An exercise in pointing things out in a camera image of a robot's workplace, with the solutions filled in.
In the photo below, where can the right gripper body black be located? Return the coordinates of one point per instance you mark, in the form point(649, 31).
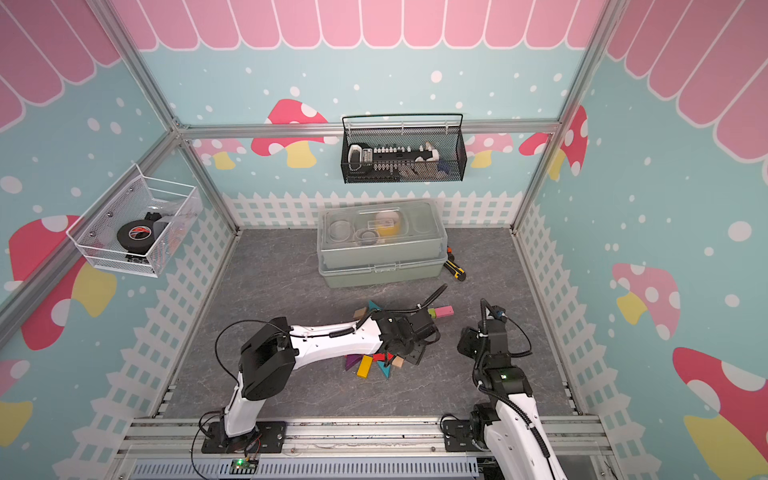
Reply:
point(470, 343)

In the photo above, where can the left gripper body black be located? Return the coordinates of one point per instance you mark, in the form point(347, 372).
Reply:
point(413, 351)

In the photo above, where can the pink block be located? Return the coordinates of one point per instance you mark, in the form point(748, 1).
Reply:
point(445, 311)

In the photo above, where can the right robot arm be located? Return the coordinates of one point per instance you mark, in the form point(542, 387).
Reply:
point(508, 426)

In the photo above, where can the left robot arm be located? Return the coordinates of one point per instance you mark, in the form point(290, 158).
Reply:
point(273, 353)

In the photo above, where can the red block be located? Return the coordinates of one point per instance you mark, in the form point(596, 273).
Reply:
point(381, 357)

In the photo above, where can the teal triangle block bottom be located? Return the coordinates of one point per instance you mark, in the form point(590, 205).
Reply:
point(384, 368)

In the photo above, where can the small tan cube block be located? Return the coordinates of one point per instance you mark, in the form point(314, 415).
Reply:
point(360, 314)

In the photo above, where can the yellow block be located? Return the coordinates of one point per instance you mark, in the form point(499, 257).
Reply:
point(364, 366)

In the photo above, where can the purple triangle block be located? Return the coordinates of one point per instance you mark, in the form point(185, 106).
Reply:
point(352, 360)

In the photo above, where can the yellow black screwdriver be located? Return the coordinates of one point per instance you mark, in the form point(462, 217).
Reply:
point(456, 271)

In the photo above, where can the translucent plastic storage box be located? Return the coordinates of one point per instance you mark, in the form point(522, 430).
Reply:
point(381, 243)

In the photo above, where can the white black tool in basket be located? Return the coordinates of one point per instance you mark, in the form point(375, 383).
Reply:
point(365, 160)

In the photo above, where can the green lit circuit board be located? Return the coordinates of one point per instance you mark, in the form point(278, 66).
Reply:
point(244, 467)

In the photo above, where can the black tape roll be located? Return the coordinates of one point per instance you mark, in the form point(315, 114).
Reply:
point(137, 237)

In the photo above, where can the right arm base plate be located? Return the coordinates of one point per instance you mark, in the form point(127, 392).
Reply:
point(457, 435)

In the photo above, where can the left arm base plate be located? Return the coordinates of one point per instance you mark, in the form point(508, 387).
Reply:
point(265, 437)

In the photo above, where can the black wire mesh basket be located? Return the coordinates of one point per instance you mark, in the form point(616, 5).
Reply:
point(444, 131)

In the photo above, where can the white wire basket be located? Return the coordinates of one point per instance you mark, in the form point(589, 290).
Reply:
point(173, 206)

